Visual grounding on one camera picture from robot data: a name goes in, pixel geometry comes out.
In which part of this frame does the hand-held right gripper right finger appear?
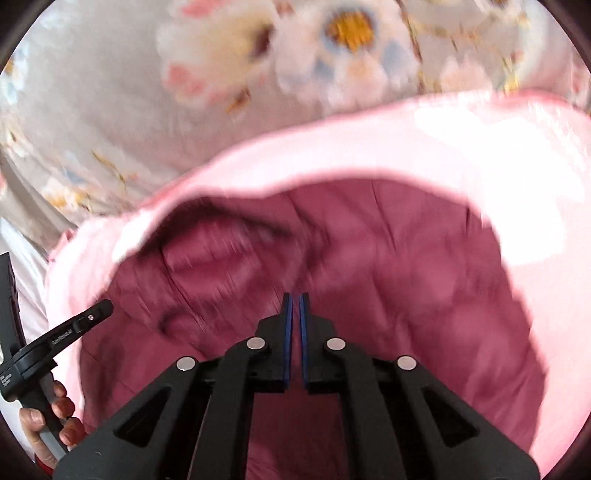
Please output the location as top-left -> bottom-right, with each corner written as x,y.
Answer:
299,292 -> 541,480

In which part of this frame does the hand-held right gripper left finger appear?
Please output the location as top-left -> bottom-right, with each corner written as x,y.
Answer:
54,292 -> 296,480

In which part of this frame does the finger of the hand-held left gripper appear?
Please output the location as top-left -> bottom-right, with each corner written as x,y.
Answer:
0,251 -> 25,358
44,299 -> 115,360

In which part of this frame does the maroon quilted jacket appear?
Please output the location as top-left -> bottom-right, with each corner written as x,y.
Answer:
78,178 -> 549,480

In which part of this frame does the person's left hand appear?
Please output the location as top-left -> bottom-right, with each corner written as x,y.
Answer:
19,381 -> 86,464

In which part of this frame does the pale grey cloth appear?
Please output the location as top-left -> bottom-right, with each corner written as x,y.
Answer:
0,217 -> 63,356

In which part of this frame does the pink fleece blanket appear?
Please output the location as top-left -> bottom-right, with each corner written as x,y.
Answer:
45,90 -> 591,480

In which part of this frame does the grey floral bed cover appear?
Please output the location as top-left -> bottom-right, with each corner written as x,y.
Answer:
0,0 -> 591,232

